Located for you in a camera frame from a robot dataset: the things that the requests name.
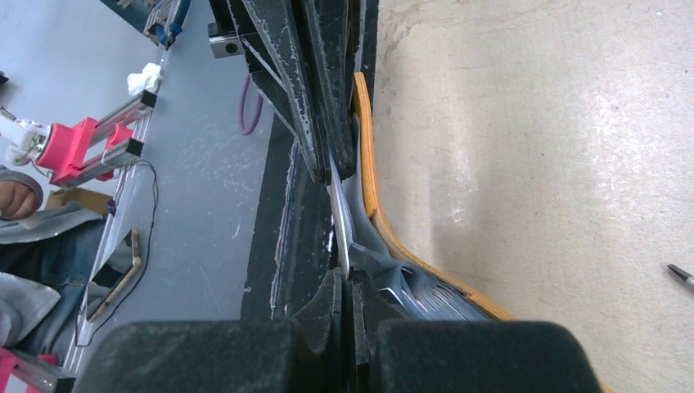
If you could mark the mustard yellow card holder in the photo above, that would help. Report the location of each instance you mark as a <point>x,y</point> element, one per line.
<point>376,217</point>

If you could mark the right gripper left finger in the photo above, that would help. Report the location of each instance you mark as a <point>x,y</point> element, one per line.
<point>299,354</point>

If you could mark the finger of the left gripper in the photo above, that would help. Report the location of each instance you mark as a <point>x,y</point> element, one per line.
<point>338,39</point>
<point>268,33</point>

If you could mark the person in background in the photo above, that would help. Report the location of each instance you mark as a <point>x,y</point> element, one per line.
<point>47,257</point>

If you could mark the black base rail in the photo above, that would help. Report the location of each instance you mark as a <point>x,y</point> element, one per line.
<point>290,252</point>

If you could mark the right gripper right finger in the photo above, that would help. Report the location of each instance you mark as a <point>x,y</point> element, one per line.
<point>397,354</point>

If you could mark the yellow black screwdriver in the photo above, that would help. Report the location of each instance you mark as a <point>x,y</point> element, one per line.
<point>682,276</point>

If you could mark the pink clamp fixture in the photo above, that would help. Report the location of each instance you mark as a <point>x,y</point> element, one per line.
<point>62,150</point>

